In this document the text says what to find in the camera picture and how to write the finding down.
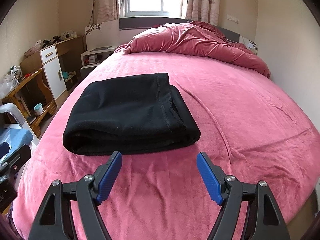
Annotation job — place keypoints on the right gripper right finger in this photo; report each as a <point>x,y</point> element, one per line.
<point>263,217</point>

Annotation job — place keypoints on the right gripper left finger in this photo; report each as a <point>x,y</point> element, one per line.
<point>54,219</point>

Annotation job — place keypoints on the black pants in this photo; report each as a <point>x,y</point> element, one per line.
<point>132,114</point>

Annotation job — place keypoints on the blue and yellow mat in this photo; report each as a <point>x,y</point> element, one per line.
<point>12,139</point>

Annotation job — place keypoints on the teal cup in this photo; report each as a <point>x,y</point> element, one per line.
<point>38,109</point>

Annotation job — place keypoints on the wooden desk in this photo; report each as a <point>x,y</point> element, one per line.
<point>31,91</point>

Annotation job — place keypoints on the white cabinet with drawer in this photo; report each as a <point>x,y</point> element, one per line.
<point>52,70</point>

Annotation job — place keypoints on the white bedside shelf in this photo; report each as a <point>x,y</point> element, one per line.
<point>92,58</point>

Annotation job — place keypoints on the dark pink duvet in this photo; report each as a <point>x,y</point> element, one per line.
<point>195,39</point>

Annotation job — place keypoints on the grey headboard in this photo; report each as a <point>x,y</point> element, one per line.
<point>146,22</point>

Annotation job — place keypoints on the beige patterned curtain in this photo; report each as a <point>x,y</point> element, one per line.
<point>200,10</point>

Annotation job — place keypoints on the wall light switch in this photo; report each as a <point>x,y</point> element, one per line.
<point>233,19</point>

